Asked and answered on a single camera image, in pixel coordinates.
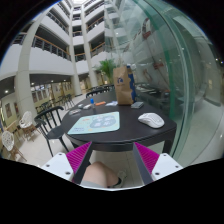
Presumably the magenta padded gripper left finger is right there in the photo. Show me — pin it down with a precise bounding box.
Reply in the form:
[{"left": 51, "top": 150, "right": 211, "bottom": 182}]
[{"left": 41, "top": 141, "right": 93, "bottom": 185}]

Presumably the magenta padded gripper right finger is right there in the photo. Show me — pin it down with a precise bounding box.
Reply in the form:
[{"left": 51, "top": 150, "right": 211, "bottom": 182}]
[{"left": 132, "top": 141, "right": 184, "bottom": 186}]

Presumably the white computer mouse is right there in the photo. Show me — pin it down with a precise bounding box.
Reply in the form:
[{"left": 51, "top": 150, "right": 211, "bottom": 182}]
[{"left": 138, "top": 113, "right": 165, "bottom": 128}]

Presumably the light green mouse pad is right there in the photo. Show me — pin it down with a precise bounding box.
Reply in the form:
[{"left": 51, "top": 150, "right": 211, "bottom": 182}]
[{"left": 68, "top": 111, "right": 120, "bottom": 135}]

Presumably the round black table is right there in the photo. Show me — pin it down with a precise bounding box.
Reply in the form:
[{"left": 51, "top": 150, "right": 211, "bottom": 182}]
[{"left": 60, "top": 89, "right": 178, "bottom": 165}]

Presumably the black chair near table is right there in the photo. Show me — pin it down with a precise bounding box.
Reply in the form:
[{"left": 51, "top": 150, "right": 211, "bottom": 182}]
[{"left": 34, "top": 106, "right": 68, "bottom": 154}]

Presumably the small white object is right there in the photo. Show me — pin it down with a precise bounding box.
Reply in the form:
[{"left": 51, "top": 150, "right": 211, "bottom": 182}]
[{"left": 83, "top": 104, "right": 91, "bottom": 110}]

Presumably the small grey card box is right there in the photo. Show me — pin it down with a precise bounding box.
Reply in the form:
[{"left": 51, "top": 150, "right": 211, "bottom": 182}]
[{"left": 131, "top": 102, "right": 144, "bottom": 109}]

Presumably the orange marker pen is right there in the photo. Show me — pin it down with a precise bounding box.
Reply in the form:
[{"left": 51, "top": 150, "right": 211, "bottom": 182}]
[{"left": 95, "top": 101, "right": 106, "bottom": 106}]

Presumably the white ornate chair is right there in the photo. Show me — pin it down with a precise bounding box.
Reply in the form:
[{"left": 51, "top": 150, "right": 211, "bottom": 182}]
[
  {"left": 19, "top": 111, "right": 36, "bottom": 138},
  {"left": 1, "top": 131, "right": 25, "bottom": 160}
]

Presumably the white paper sheet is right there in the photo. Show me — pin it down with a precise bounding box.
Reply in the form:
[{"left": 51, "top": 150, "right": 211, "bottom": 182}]
[{"left": 105, "top": 101, "right": 118, "bottom": 106}]

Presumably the white ornate chair front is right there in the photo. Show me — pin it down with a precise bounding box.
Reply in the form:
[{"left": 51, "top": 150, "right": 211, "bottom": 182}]
[{"left": 1, "top": 131, "right": 25, "bottom": 160}]

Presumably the black chair behind table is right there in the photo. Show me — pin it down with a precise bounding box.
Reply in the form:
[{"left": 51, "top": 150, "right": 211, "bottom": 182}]
[{"left": 86, "top": 88, "right": 110, "bottom": 98}]

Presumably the brown paper bag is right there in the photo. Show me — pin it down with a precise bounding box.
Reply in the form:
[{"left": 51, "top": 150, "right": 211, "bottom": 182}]
[{"left": 113, "top": 65, "right": 133, "bottom": 105}]

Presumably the green potted palm plant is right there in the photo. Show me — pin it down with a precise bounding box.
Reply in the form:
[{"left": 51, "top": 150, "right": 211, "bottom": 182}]
[{"left": 96, "top": 59, "right": 116, "bottom": 82}]

